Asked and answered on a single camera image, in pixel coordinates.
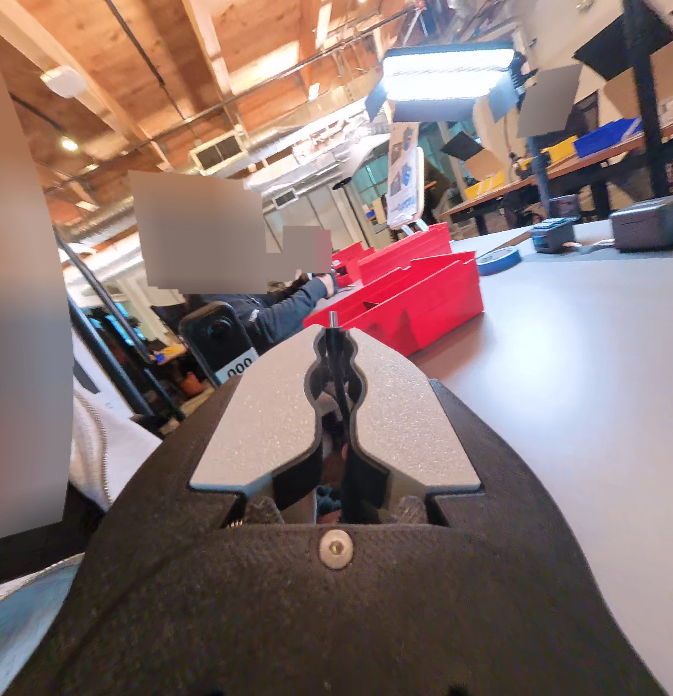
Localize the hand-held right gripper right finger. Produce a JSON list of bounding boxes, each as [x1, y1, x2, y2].
[[342, 326, 483, 522]]

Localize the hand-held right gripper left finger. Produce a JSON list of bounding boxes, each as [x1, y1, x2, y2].
[[188, 324, 324, 512]]

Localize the smooth black cable grey plugs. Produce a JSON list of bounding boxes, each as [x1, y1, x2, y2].
[[324, 311, 353, 422]]

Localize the red plastic bin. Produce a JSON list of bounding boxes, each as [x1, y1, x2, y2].
[[358, 222, 452, 285], [303, 251, 485, 358], [331, 241, 376, 286]]

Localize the blue tape roll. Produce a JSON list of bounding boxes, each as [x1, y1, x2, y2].
[[476, 246, 521, 277]]

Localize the small blue black device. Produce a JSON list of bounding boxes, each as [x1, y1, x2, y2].
[[529, 216, 577, 255]]

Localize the small poster on stand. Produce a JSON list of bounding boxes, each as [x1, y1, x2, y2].
[[387, 122, 427, 229]]

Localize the yellow plastic bin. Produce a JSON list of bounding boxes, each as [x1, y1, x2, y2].
[[540, 135, 579, 162], [464, 173, 506, 201]]

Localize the long wooden table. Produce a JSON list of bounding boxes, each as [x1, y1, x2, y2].
[[440, 117, 673, 219]]

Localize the black tripod pole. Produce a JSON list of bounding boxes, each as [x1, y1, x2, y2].
[[527, 136, 553, 219]]

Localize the white round ceiling device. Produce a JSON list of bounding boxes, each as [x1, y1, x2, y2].
[[41, 65, 87, 99]]

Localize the black cube device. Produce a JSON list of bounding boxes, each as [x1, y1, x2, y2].
[[610, 196, 673, 252]]

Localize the blue plastic bin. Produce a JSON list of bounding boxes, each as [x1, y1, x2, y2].
[[574, 117, 645, 159]]

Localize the studio light panel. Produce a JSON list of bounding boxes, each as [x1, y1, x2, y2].
[[365, 41, 538, 124]]

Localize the white wall vent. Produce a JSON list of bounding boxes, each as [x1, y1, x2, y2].
[[190, 132, 248, 174]]

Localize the silver air duct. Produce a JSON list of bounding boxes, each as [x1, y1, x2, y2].
[[70, 130, 394, 245]]

